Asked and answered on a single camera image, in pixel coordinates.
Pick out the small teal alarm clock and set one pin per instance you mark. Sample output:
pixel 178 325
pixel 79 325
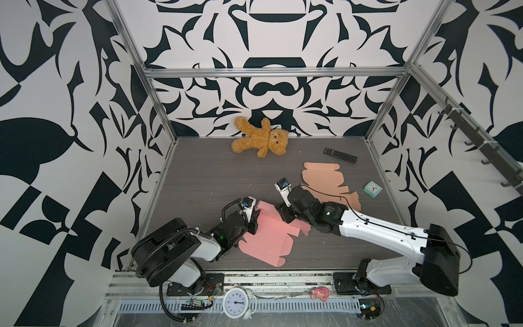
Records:
pixel 373 189

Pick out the white round alarm clock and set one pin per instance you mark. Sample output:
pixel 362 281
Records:
pixel 239 302

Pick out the white slotted cable duct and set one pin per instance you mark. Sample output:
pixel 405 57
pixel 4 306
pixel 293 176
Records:
pixel 280 305

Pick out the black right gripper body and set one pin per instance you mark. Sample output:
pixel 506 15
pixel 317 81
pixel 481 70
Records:
pixel 289 214

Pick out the black remote control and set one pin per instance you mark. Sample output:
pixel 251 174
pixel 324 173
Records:
pixel 341 155

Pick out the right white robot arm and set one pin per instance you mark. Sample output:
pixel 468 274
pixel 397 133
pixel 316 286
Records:
pixel 425 256

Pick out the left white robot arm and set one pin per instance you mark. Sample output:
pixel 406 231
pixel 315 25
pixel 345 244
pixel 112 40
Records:
pixel 171 253

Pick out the green circuit board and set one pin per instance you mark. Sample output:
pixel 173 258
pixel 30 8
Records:
pixel 370 311

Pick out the pink cardboard box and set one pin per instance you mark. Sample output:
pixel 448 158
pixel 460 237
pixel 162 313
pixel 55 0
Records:
pixel 273 239

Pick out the brown teddy bear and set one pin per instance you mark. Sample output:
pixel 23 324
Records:
pixel 263 139

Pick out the grey wall hook rail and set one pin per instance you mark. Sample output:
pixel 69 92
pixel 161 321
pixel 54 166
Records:
pixel 478 138

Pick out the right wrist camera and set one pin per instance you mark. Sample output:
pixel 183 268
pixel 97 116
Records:
pixel 283 186

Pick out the peach flat cardboard box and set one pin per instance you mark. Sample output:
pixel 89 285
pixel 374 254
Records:
pixel 326 183

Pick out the small pink toy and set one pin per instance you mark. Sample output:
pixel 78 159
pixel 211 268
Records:
pixel 321 293

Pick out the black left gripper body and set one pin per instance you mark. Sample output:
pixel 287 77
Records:
pixel 249 227

